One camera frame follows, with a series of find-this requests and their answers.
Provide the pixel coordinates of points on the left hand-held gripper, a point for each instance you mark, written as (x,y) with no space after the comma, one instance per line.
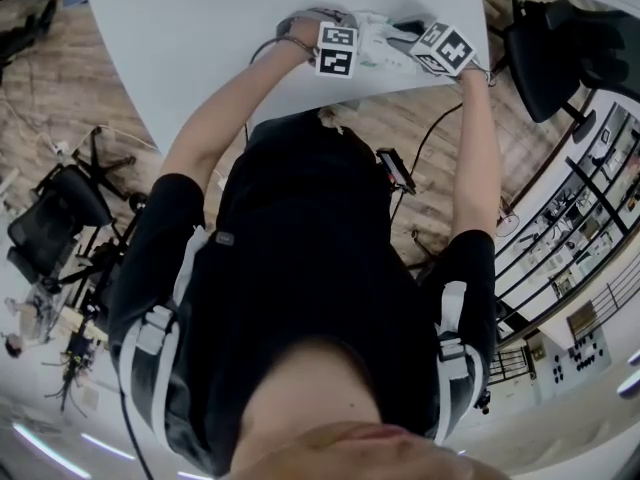
(336,50)

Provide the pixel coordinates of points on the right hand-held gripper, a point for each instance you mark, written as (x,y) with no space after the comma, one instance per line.
(447,50)

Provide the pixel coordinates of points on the person's right forearm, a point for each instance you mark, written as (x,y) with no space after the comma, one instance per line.
(477,158)

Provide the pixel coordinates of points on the person's left forearm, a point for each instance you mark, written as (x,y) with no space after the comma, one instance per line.
(235,108)

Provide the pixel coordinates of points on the person's left hand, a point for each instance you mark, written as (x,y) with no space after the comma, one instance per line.
(305,33)

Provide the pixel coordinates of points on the person's beige shoe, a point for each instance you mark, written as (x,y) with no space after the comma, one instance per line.
(337,118)

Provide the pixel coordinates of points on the black waist-mounted device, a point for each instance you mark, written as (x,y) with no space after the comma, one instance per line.
(396,170)

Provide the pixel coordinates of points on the black metal railing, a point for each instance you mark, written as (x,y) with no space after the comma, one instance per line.
(565,228)

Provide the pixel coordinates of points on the person's black shirt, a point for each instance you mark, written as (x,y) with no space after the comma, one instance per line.
(310,278)

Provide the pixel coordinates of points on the white power strip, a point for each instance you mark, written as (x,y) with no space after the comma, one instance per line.
(59,148)

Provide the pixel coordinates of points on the black mesh office chair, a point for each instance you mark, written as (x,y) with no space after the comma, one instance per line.
(55,223)

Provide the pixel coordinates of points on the person's chin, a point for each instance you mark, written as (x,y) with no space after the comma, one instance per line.
(360,450)

